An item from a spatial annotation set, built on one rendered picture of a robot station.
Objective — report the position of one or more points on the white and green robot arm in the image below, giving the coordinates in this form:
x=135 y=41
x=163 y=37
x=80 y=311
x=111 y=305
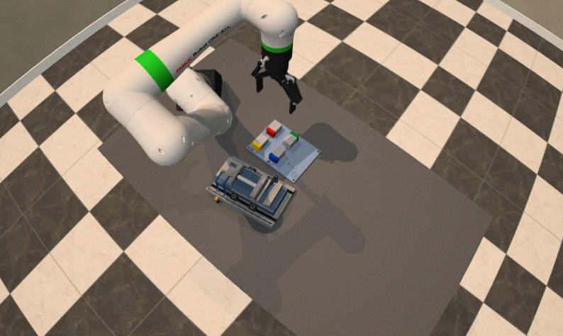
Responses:
x=130 y=96

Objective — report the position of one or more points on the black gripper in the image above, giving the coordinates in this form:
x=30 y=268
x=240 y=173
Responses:
x=289 y=83

